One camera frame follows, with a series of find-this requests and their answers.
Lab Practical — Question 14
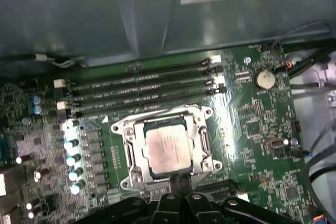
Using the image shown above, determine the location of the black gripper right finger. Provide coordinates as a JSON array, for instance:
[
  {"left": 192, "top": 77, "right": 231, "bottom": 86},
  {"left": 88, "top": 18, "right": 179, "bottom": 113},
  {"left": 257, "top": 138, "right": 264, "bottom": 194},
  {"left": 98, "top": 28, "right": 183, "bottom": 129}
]
[{"left": 181, "top": 174, "right": 300, "bottom": 224}]

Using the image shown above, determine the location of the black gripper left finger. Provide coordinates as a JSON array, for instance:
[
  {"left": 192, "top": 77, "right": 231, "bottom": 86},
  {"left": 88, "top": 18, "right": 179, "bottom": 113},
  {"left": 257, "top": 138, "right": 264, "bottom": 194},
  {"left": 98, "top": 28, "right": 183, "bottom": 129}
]
[{"left": 75, "top": 174, "right": 182, "bottom": 224}]

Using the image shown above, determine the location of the silver CPU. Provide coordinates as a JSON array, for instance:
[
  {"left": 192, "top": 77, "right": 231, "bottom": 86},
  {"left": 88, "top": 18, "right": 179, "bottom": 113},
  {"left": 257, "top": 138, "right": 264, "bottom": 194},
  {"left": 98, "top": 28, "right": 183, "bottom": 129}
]
[{"left": 141, "top": 123, "right": 195, "bottom": 175}]

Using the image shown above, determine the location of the wire locking lever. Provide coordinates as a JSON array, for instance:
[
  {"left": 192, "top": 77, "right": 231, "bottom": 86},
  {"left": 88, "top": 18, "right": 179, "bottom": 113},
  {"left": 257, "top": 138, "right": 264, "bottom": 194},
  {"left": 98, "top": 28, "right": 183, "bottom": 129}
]
[
  {"left": 198, "top": 126, "right": 211, "bottom": 156},
  {"left": 125, "top": 140, "right": 139, "bottom": 174}
]

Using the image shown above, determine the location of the metal socket cover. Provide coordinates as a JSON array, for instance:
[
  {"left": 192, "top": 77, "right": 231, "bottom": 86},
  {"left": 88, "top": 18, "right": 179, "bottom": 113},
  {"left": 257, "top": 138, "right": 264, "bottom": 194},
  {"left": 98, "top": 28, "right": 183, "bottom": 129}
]
[{"left": 130, "top": 112, "right": 212, "bottom": 183}]

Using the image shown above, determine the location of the CPU socket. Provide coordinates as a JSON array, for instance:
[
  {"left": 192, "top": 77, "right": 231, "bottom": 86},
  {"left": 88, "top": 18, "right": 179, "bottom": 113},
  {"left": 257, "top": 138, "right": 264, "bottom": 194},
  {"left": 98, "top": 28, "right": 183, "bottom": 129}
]
[{"left": 110, "top": 104, "right": 224, "bottom": 192}]

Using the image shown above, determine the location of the black RAM slot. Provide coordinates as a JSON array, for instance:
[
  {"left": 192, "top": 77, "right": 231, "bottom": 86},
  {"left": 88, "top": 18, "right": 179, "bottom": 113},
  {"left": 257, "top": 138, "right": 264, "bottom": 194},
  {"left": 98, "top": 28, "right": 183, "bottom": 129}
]
[
  {"left": 57, "top": 83, "right": 228, "bottom": 120},
  {"left": 56, "top": 74, "right": 227, "bottom": 111},
  {"left": 199, "top": 188, "right": 250, "bottom": 204},
  {"left": 53, "top": 55, "right": 224, "bottom": 90},
  {"left": 140, "top": 179, "right": 238, "bottom": 200},
  {"left": 54, "top": 65, "right": 227, "bottom": 98}
]

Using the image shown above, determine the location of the green motherboard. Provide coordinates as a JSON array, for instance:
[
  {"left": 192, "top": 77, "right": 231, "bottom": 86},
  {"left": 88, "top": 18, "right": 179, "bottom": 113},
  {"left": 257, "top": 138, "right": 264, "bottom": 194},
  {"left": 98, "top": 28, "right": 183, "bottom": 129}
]
[{"left": 0, "top": 42, "right": 316, "bottom": 224}]

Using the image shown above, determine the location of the round coin battery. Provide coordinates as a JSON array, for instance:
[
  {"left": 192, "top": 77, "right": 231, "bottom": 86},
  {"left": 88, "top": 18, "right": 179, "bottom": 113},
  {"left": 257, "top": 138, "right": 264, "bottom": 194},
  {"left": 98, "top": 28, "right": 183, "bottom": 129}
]
[{"left": 253, "top": 67, "right": 276, "bottom": 90}]

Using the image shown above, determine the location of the black PC case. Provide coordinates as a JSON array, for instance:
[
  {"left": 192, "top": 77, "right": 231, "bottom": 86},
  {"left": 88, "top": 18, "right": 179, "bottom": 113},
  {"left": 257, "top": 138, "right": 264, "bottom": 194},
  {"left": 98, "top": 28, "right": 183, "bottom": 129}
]
[{"left": 0, "top": 0, "right": 336, "bottom": 224}]

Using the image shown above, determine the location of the black cable white tag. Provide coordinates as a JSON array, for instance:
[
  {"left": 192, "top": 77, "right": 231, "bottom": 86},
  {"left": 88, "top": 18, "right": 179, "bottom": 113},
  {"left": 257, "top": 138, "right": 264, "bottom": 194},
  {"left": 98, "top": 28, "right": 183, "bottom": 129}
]
[{"left": 0, "top": 52, "right": 87, "bottom": 68}]

